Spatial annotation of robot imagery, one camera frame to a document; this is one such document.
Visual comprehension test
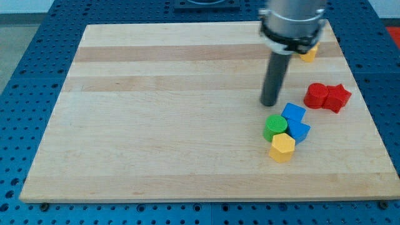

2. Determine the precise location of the red star block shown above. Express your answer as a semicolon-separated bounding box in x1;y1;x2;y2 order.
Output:
322;84;352;114

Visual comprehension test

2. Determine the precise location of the red cylinder block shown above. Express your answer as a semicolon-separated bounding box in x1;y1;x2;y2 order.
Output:
303;82;329;109

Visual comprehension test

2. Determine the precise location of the wooden board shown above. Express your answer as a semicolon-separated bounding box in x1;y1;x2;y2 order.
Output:
19;21;399;203

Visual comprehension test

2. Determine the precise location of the blue triangular block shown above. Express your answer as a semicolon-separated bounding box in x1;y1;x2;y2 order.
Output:
286;119;311;145

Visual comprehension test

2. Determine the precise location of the yellow hexagon block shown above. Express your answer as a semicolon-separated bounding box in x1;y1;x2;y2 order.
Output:
269;133;296;163

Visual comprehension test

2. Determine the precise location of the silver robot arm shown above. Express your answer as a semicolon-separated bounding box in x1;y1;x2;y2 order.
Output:
258;0;327;106

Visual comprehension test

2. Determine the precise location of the green cylinder block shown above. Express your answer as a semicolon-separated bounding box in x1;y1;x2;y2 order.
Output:
262;114;288;142

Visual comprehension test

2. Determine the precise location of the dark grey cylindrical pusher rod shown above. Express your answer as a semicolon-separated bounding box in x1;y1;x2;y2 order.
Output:
260;52;291;106

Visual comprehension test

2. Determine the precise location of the yellow block behind arm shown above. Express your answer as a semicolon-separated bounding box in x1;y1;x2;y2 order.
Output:
299;42;320;63

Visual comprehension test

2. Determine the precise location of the blue cube block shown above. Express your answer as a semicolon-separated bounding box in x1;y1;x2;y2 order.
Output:
281;102;306;122

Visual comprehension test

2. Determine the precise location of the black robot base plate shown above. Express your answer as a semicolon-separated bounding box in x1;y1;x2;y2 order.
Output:
172;0;241;11

